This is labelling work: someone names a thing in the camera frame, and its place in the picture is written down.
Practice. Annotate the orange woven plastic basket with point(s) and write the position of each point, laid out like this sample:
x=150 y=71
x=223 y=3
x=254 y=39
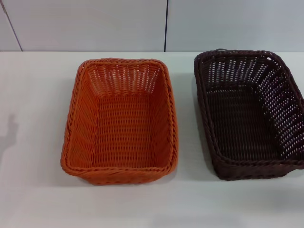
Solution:
x=130 y=118

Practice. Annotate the dark brown woven plastic basket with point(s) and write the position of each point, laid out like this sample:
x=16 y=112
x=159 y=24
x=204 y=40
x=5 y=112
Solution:
x=237 y=118

